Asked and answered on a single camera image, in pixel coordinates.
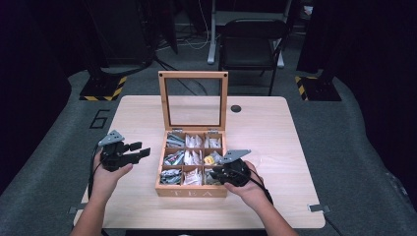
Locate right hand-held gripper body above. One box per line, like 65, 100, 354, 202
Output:
214, 148, 252, 188

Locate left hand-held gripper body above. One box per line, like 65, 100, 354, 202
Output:
97, 130, 139, 172

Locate wooden tea box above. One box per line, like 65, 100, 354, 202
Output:
154, 70, 229, 199

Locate assorted tea bags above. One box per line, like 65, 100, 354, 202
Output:
159, 132, 224, 187

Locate person's right hand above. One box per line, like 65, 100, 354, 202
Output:
223, 160, 270, 211

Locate person's left hand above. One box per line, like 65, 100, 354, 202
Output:
89, 152, 134, 202

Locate yellow tea bag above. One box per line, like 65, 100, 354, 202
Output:
204, 153, 221, 166

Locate striped black stand base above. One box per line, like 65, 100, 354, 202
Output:
294, 76, 342, 102
79, 76, 128, 102

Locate black folding chair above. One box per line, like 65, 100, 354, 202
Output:
217, 18, 290, 96

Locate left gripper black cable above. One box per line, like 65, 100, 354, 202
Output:
87, 143, 110, 236

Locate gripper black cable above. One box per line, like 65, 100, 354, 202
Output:
87, 143, 110, 236
244, 168, 344, 236

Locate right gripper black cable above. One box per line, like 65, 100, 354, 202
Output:
244, 168, 344, 236

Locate black floor cable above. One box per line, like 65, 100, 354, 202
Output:
152, 56, 209, 96

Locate white floor cable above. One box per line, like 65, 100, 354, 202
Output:
156, 0, 211, 52

